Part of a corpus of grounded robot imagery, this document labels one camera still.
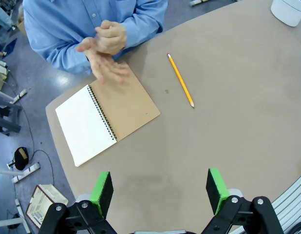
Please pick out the spiral notebook brown cover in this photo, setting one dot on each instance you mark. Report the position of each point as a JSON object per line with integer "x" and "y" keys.
{"x": 87, "y": 126}

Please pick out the person's right hand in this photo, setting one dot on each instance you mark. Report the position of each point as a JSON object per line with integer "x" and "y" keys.
{"x": 106, "y": 69}

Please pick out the person's right forearm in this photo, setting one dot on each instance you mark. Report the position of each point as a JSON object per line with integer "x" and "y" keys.
{"x": 58, "y": 53}

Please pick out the person's left forearm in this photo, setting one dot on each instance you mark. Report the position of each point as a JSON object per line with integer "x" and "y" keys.
{"x": 145, "y": 26}

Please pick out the white round trash bin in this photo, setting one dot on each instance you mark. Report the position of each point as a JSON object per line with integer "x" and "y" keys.
{"x": 287, "y": 12}

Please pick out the white frame foot bar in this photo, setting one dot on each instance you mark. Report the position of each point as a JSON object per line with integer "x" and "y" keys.
{"x": 26, "y": 171}
{"x": 22, "y": 217}

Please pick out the dark plastic step stool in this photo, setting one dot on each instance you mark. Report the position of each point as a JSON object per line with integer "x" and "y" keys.
{"x": 9, "y": 122}

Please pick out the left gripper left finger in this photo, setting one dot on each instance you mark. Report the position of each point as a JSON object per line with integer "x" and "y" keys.
{"x": 101, "y": 192}

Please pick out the person in blue shirt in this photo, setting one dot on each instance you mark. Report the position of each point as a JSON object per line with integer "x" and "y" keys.
{"x": 67, "y": 22}

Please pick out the black round device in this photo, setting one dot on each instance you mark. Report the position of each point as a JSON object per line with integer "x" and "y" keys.
{"x": 21, "y": 158}

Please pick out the person's left hand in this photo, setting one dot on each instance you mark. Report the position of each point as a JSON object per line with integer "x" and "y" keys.
{"x": 112, "y": 36}

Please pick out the beige labelled cardboard box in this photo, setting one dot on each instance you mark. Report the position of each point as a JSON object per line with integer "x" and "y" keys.
{"x": 48, "y": 197}

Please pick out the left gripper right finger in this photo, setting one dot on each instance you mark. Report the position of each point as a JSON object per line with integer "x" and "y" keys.
{"x": 217, "y": 192}

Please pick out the aluminium frame rail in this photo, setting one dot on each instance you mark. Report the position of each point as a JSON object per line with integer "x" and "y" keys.
{"x": 291, "y": 195}

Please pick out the yellow pencil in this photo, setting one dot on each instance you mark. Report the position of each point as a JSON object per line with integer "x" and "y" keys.
{"x": 181, "y": 81}

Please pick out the white table foot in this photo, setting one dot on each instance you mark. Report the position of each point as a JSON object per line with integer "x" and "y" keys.
{"x": 201, "y": 2}

